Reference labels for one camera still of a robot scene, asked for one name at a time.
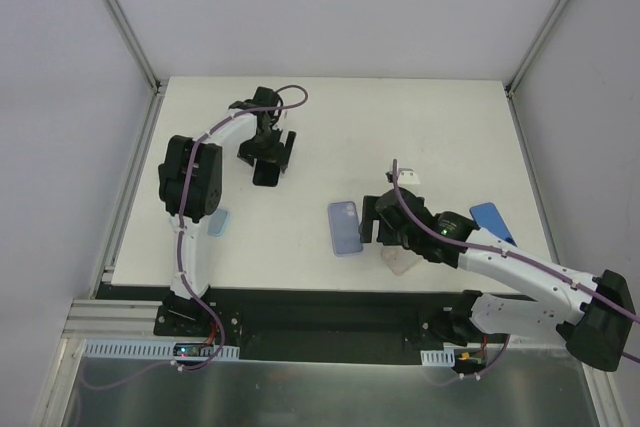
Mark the light blue phone case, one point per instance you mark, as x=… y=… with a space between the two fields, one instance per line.
x=218 y=222

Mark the right aluminium frame post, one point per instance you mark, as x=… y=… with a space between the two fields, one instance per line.
x=545 y=30

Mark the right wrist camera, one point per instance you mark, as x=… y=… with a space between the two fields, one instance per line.
x=403 y=177

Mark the lavender phone case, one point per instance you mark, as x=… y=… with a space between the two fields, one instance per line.
x=344 y=228

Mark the left aluminium frame post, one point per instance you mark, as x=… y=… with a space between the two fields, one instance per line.
x=133 y=44

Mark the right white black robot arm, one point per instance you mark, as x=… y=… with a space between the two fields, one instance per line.
x=591 y=315

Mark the aluminium frame post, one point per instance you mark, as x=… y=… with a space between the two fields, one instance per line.
x=545 y=30
x=133 y=44

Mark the right white slotted cable duct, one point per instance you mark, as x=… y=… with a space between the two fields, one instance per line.
x=438 y=358

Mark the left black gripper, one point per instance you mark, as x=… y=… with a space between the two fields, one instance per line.
x=269 y=152

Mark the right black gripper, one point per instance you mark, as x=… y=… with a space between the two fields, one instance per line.
x=378 y=220

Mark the horizontal aluminium extrusion rail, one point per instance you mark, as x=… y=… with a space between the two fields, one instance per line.
x=95 y=318

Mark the black smartphone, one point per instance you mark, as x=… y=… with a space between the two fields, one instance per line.
x=266 y=174

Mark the white slotted cable duct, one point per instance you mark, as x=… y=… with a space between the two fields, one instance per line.
x=148 y=350
x=438 y=358

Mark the left white slotted cable duct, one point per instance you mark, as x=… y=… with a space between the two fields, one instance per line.
x=148 y=350

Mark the dark blue phone case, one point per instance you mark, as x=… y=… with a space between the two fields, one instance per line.
x=487 y=216

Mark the clear translucent phone case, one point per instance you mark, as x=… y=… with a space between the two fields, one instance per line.
x=398 y=260

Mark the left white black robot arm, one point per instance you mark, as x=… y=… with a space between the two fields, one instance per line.
x=191 y=182

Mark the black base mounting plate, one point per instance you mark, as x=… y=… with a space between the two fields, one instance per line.
x=383 y=327

